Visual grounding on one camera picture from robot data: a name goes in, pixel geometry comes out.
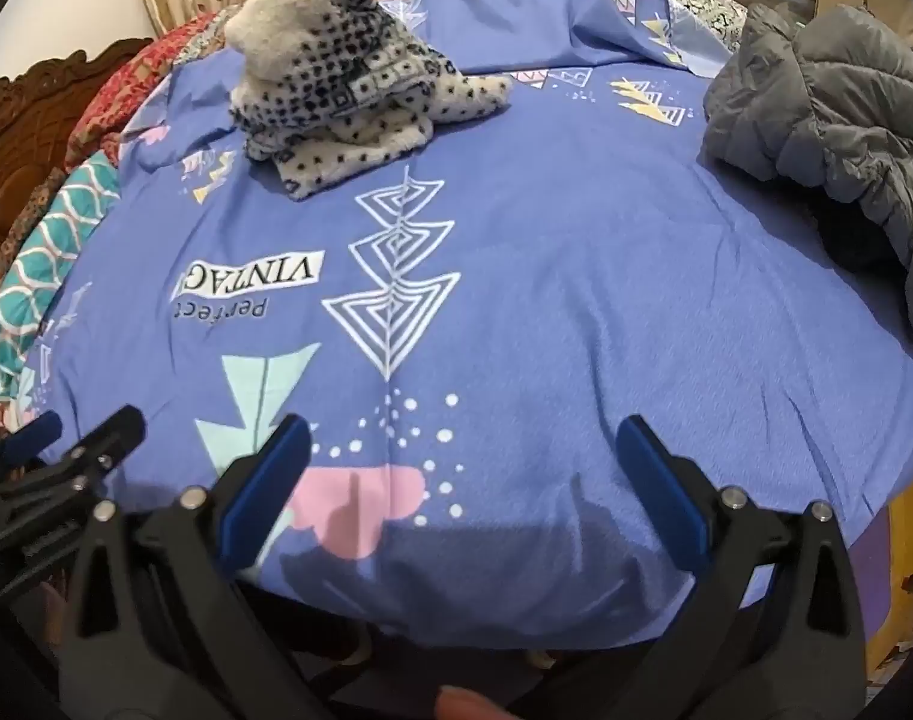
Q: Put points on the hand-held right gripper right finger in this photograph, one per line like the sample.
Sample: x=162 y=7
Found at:
x=660 y=491

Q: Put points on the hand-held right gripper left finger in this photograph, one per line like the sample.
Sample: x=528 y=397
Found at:
x=270 y=476

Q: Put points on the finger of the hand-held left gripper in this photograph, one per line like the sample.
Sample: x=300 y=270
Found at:
x=36 y=435
x=103 y=442

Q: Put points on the white patterned fleece garment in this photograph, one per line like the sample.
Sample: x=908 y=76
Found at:
x=336 y=90

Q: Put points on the teal wave patterned cloth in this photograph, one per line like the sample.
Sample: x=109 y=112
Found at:
x=58 y=240

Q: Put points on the blue printed bedsheet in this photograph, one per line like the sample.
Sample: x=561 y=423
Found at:
x=539 y=277

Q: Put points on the yellow cloth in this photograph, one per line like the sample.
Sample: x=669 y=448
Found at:
x=910 y=540

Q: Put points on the red patterned quilt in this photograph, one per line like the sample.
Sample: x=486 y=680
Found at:
x=126 y=82

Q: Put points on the grey puffer jacket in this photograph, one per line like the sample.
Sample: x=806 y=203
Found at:
x=839 y=112

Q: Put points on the black and white patterned pillow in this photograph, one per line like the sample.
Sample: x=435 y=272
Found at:
x=711 y=7

